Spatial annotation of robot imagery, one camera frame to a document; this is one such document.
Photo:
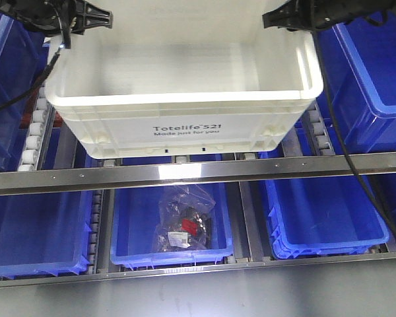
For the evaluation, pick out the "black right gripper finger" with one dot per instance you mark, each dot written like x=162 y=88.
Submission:
x=283 y=17

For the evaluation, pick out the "metal shelf rail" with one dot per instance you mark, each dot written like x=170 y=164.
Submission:
x=151 y=175
x=185 y=270

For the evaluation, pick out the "blue bin upper left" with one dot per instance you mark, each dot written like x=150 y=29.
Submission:
x=22 y=59

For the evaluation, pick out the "blue bin upper right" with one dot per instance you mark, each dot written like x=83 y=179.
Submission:
x=360 y=65

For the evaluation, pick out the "lower metal shelf rail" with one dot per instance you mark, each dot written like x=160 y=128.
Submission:
x=185 y=270

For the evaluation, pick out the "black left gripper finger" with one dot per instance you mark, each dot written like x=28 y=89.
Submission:
x=97 y=17

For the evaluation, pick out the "blue bin lower middle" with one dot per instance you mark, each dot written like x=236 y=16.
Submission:
x=136 y=215

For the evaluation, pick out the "white roller track left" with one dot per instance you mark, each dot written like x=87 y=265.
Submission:
x=38 y=134

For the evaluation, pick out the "blue bin lower right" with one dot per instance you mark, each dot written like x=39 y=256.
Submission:
x=321 y=216

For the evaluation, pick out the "blue bin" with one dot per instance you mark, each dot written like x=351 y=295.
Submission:
x=321 y=216
x=44 y=234
x=136 y=215
x=360 y=65
x=22 y=59

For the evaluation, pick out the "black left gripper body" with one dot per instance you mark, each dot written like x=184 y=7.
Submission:
x=43 y=16

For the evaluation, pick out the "blue bin lower left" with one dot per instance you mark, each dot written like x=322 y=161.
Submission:
x=44 y=234

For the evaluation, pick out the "white plastic tote crate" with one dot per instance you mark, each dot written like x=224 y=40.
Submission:
x=183 y=78

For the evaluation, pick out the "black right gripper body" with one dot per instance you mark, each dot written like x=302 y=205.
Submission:
x=321 y=15

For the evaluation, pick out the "plastic bag with parts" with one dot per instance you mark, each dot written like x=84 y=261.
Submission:
x=186 y=219

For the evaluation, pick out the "upper metal shelf rail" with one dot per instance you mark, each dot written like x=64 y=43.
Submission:
x=151 y=175

